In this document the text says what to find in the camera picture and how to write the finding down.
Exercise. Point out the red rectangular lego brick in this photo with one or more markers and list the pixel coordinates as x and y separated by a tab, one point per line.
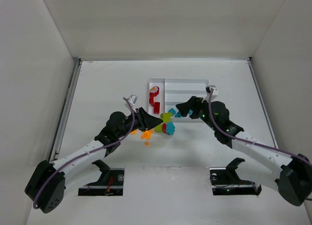
156	109

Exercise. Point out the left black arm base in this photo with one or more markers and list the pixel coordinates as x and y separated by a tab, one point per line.
109	183

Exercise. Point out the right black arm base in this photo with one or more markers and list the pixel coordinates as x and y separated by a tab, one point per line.
226	182

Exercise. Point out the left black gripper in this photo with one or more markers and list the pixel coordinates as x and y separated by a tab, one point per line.
142	119

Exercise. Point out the orange lego cluster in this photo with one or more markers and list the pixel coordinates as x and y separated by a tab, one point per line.
146	135

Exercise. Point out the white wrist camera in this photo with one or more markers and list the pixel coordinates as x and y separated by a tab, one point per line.
211	91
132	100

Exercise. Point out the green lego brick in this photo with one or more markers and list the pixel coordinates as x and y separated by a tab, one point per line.
166	117

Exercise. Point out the teal square lego brick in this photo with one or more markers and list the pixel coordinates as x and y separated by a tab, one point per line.
172	111

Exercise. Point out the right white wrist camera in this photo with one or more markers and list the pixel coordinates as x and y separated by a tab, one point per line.
211	91

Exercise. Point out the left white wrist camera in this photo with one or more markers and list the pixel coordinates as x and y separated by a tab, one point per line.
132	100

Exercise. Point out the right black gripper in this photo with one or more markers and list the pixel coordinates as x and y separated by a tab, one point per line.
196	105

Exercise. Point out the red flower lego piece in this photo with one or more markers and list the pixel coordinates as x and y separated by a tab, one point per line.
154	91

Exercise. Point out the red lego with blue brick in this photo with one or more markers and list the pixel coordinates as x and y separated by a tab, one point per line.
151	99

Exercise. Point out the white divided sorting tray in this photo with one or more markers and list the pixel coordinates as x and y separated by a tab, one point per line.
174	91

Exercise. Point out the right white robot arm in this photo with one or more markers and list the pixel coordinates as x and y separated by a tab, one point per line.
288	174

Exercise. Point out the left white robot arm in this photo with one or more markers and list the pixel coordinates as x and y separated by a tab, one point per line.
49	181

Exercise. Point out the teal cloud lego piece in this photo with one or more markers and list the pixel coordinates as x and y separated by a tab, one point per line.
170	128

